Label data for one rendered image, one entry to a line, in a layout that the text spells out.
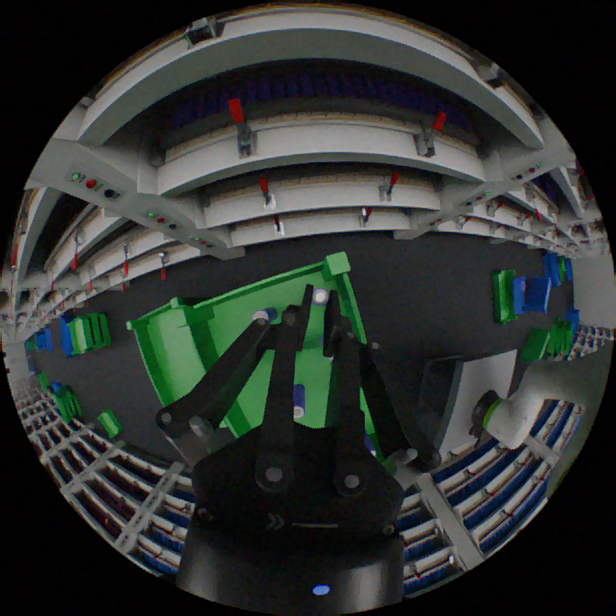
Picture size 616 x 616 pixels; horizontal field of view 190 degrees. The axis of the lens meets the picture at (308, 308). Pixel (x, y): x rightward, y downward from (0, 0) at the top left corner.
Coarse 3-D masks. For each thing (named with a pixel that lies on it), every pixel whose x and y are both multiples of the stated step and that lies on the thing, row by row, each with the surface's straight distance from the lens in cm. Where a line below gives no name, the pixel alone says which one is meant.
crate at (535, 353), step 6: (534, 330) 195; (540, 330) 193; (546, 330) 192; (534, 336) 190; (540, 336) 189; (546, 336) 187; (528, 342) 187; (534, 342) 186; (540, 342) 184; (546, 342) 188; (528, 348) 183; (534, 348) 182; (540, 348) 180; (522, 354) 181; (528, 354) 179; (534, 354) 178; (540, 354) 177; (522, 360) 184; (528, 360) 179; (534, 360) 175
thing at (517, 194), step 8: (520, 184) 55; (504, 192) 59; (512, 192) 61; (520, 192) 66; (544, 192) 95; (560, 192) 115; (520, 200) 67; (536, 200) 81; (560, 200) 114; (528, 208) 81; (544, 208) 91; (560, 208) 114; (544, 216) 93; (560, 216) 113; (560, 224) 113
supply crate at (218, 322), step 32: (256, 288) 24; (288, 288) 26; (192, 320) 24; (224, 320) 29; (320, 320) 27; (352, 320) 24; (320, 352) 27; (256, 384) 30; (320, 384) 29; (256, 416) 33; (320, 416) 32
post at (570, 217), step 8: (592, 192) 114; (592, 200) 113; (568, 208) 113; (592, 208) 112; (568, 216) 113; (576, 216) 112; (592, 216) 112; (600, 216) 113; (544, 224) 116; (552, 224) 114; (520, 232) 122; (528, 232) 119; (488, 240) 134; (496, 240) 130; (504, 240) 133
